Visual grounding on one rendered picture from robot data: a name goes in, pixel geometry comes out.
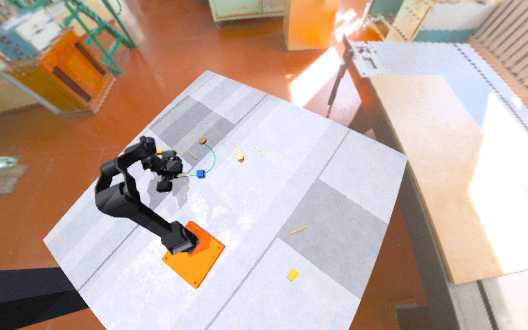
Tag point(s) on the blue block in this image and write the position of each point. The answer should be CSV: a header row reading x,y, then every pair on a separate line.
x,y
200,174

